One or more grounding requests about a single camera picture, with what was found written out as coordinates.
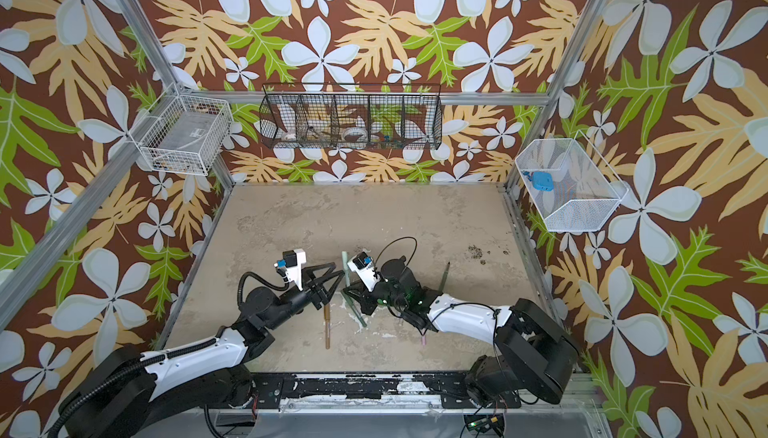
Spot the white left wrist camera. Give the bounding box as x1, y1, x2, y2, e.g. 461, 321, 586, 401
274, 249, 307, 291

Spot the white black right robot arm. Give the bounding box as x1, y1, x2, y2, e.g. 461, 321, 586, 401
343, 252, 580, 408

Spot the white wire basket left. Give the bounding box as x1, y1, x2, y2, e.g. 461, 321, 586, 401
133, 94, 233, 176

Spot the small green circuit board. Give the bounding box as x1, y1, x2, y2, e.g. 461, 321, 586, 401
459, 414, 505, 437

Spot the grey blue pen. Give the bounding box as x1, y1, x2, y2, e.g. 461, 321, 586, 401
438, 262, 451, 293

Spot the black camera cable right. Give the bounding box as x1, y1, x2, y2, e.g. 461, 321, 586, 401
374, 236, 419, 268

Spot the blue object in basket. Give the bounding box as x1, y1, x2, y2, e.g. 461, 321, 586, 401
523, 171, 554, 192

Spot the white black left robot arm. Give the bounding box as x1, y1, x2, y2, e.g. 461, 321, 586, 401
47, 263, 344, 437

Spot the black wire basket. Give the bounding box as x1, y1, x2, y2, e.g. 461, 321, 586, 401
256, 83, 444, 150

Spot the white mesh basket right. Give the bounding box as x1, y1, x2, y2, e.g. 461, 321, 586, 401
515, 133, 629, 234

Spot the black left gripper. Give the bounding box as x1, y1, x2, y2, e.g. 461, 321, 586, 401
266, 261, 342, 334

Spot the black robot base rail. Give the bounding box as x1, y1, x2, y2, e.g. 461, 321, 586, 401
230, 371, 521, 412

